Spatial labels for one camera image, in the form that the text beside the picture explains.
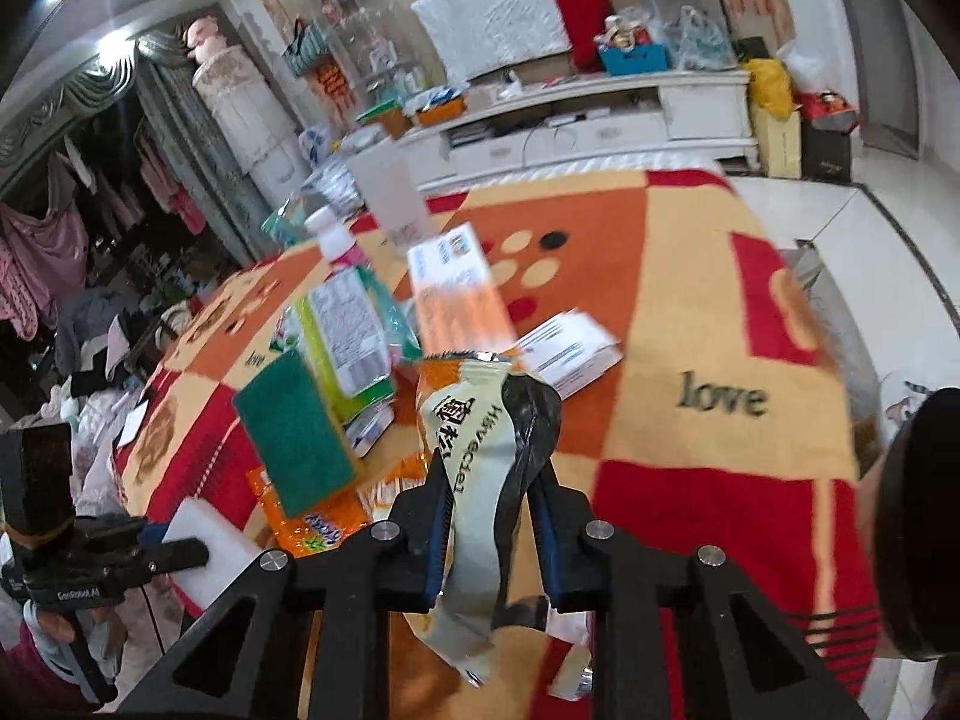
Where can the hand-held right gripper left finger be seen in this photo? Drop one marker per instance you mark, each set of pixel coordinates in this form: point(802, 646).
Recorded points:
point(435, 562)

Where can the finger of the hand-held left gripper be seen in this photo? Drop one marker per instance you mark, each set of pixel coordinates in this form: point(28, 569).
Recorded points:
point(180, 556)

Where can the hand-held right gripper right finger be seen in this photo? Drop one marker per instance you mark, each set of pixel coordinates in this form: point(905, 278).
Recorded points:
point(553, 562)

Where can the white foam block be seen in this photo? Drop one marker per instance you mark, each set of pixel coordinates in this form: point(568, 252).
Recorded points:
point(229, 566)

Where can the beige black snack wrapper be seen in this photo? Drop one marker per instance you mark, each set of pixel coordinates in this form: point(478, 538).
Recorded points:
point(472, 510)

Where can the orange snack packet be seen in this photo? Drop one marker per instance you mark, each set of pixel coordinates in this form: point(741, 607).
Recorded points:
point(300, 529)

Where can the black trash bin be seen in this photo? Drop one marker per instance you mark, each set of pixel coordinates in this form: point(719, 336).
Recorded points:
point(922, 525)

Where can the white blue packet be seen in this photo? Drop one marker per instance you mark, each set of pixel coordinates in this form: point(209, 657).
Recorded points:
point(371, 427)

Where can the green scouring pad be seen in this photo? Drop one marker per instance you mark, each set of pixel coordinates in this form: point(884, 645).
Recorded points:
point(292, 435)

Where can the white paper box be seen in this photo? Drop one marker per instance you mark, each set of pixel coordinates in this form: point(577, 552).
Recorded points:
point(570, 352)

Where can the yellow-green packet white label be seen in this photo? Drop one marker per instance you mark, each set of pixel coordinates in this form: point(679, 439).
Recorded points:
point(345, 337)

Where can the teal plastic bag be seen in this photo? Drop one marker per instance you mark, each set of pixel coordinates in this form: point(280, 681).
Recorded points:
point(397, 315)

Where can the orange white carton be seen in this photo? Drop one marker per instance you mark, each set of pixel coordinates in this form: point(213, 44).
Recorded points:
point(457, 292)

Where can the pink hanging clothes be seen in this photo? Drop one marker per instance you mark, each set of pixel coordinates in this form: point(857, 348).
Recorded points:
point(37, 262)

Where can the orange red printed blanket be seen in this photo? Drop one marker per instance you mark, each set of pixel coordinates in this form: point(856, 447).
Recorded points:
point(675, 277)

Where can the white pink bottle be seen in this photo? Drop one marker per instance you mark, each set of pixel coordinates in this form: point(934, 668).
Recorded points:
point(334, 240)

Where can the grey curtain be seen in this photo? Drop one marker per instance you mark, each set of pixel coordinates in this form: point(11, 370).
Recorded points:
point(172, 150)

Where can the lace covered air conditioner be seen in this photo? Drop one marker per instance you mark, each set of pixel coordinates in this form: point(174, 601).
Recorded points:
point(240, 120)

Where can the orange tray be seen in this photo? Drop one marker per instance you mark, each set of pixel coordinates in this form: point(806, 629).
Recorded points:
point(442, 114)

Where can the white tv stand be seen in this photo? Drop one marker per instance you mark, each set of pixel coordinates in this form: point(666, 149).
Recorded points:
point(697, 112)

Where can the cardboard box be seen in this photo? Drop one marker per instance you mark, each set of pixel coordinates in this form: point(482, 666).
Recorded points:
point(776, 142)

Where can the black box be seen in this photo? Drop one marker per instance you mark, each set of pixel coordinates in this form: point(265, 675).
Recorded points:
point(825, 154)

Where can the blue basket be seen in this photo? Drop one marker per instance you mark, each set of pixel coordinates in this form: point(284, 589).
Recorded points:
point(634, 60)

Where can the pink plush toy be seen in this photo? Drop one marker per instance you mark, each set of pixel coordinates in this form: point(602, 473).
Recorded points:
point(204, 37)

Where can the striped tote bag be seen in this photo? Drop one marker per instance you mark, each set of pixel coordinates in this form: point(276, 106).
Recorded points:
point(307, 52)

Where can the yellow bag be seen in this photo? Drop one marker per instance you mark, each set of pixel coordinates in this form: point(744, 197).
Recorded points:
point(771, 86)

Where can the red gift box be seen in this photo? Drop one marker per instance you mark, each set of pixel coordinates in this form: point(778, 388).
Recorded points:
point(829, 109)

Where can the glass cabinet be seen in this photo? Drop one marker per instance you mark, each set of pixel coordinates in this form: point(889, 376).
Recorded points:
point(360, 22)

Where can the clear plastic bag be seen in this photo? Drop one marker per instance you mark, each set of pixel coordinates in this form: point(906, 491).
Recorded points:
point(705, 37)

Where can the white quilted tv cover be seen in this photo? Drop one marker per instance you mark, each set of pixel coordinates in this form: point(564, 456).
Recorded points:
point(495, 15)

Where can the red cloth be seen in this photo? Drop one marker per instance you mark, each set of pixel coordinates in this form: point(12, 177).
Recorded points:
point(581, 7)

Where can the white plastic bag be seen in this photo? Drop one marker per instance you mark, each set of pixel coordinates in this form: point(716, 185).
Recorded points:
point(799, 64)

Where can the red wall decoration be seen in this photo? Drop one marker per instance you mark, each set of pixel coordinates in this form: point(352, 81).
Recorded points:
point(332, 86)

